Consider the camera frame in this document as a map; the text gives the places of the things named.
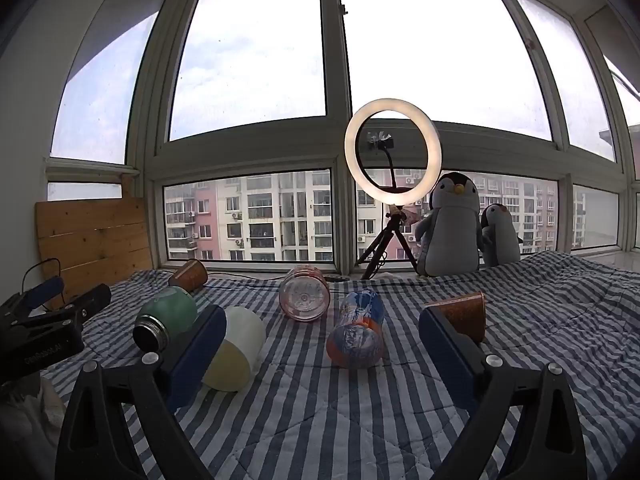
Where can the clear pink plastic bottle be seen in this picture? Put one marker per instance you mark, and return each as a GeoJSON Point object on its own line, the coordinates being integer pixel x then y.
{"type": "Point", "coordinates": [304, 294]}

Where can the large grey penguin plush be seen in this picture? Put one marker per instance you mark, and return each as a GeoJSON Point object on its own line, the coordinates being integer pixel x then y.
{"type": "Point", "coordinates": [450, 232]}

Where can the black gooseneck phone holder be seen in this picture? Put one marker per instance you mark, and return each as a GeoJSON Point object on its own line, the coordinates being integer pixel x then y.
{"type": "Point", "coordinates": [387, 160]}

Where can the brown paper cup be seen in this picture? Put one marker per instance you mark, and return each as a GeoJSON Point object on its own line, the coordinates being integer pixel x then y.
{"type": "Point", "coordinates": [467, 312]}
{"type": "Point", "coordinates": [190, 274]}

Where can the blue white striped blanket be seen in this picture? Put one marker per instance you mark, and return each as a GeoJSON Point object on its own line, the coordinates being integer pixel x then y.
{"type": "Point", "coordinates": [320, 420]}

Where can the black tripod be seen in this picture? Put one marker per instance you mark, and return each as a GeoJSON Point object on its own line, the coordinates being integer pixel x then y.
{"type": "Point", "coordinates": [382, 242]}

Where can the small grey penguin plush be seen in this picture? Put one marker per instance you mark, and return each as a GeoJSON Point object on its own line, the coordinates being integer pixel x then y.
{"type": "Point", "coordinates": [500, 237]}

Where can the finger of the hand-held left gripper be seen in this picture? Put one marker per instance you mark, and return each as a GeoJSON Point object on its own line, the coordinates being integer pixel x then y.
{"type": "Point", "coordinates": [45, 291]}
{"type": "Point", "coordinates": [87, 300]}

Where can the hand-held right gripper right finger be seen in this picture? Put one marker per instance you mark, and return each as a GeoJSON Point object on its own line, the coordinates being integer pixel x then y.
{"type": "Point", "coordinates": [445, 350]}

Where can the wooden board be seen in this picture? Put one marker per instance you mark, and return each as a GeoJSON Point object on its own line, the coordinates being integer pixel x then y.
{"type": "Point", "coordinates": [90, 240]}

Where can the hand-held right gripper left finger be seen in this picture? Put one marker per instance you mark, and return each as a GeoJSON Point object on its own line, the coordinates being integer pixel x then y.
{"type": "Point", "coordinates": [197, 345]}

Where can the green thermos bottle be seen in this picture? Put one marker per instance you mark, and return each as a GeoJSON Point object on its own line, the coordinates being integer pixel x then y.
{"type": "Point", "coordinates": [167, 310]}

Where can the translucent white cup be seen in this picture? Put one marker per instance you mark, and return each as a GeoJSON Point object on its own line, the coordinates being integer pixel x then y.
{"type": "Point", "coordinates": [242, 337]}

